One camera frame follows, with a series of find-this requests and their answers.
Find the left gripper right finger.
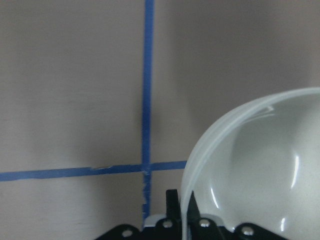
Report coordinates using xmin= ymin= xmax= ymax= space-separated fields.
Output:
xmin=187 ymin=192 xmax=208 ymax=240

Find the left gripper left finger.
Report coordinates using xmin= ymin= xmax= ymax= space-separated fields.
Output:
xmin=165 ymin=189 xmax=182 ymax=240

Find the white ceramic bowl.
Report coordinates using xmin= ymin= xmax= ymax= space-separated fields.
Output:
xmin=180 ymin=87 xmax=320 ymax=240

